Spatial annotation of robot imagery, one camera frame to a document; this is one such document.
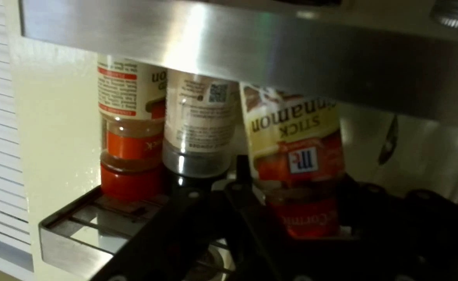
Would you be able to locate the white window blind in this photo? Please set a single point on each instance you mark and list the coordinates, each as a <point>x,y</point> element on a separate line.
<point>0,130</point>

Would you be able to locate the small glass spice jar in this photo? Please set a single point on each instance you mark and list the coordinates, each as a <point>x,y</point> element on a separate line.
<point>457,13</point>

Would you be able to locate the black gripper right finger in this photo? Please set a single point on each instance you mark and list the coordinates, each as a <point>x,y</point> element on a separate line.
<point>421,235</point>

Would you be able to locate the grey lid spice jar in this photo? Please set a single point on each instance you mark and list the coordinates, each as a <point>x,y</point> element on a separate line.
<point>198,119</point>

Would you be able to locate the orange cinnamon stick jar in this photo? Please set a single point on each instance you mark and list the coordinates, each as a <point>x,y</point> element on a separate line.
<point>292,135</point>

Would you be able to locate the red lid spice jar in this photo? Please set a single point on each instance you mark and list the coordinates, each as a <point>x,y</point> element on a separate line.
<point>130,146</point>

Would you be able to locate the metal spice rack shelf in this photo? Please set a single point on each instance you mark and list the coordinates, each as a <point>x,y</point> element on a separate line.
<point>63,244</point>
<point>214,41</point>

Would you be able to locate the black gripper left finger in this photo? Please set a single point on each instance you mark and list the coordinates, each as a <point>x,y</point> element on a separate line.
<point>187,229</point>

